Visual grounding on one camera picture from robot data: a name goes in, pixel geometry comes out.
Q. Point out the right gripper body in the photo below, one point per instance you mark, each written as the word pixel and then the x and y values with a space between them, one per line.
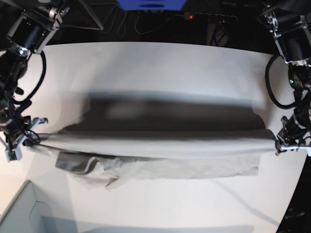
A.
pixel 19 134

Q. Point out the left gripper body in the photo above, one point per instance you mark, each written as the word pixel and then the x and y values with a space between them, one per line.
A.
pixel 292 136

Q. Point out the beige t-shirt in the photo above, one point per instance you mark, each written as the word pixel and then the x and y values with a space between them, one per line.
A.
pixel 123 136

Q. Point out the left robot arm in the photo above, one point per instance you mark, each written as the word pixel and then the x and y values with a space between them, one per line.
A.
pixel 287 22

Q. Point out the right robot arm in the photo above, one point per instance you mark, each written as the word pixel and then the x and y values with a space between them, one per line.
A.
pixel 29 35

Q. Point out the black power strip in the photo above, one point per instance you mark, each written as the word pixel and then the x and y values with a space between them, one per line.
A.
pixel 210 18

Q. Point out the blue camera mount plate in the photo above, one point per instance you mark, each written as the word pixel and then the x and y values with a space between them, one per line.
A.
pixel 141 5

